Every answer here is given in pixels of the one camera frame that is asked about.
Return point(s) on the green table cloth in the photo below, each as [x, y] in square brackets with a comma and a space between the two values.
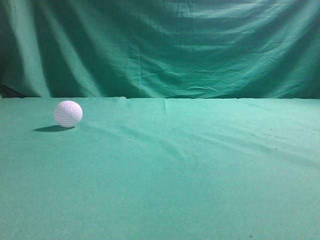
[161, 169]

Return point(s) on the white dimpled golf ball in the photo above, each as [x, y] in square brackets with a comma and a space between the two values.
[68, 114]

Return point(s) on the green backdrop cloth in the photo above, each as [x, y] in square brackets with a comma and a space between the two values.
[197, 49]

